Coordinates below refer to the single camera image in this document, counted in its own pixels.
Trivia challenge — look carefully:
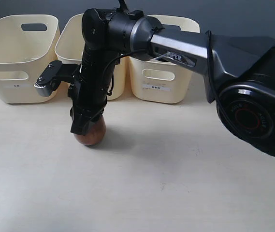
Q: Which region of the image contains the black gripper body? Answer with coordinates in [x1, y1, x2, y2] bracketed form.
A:
[68, 70, 115, 121]

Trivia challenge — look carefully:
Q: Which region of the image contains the brown wooden cup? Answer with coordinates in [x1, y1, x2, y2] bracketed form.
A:
[70, 106, 106, 146]

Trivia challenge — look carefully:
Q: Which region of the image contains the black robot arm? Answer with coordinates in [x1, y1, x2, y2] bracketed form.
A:
[70, 8, 275, 157]

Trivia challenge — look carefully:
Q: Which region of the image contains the middle cream plastic bin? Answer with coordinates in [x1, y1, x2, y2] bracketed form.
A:
[55, 14, 127, 100]

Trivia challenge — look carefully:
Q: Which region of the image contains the cream plastic bin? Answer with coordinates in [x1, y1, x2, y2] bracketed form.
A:
[0, 14, 60, 104]
[55, 14, 127, 100]
[127, 15, 201, 105]

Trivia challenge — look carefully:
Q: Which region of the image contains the right cream plastic bin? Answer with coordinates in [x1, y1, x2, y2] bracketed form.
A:
[127, 15, 201, 105]

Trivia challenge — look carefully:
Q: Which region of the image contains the left cream plastic bin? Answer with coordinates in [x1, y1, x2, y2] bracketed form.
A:
[0, 14, 60, 104]

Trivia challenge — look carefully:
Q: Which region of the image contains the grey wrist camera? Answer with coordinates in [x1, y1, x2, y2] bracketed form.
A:
[34, 60, 80, 97]

